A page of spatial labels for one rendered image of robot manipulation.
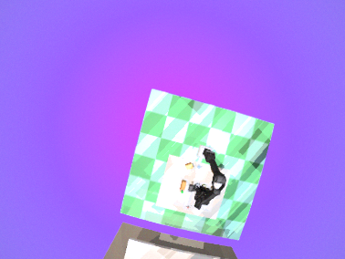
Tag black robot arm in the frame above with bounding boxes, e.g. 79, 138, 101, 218
194, 148, 227, 210

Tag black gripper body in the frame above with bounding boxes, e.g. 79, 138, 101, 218
188, 184, 210, 193

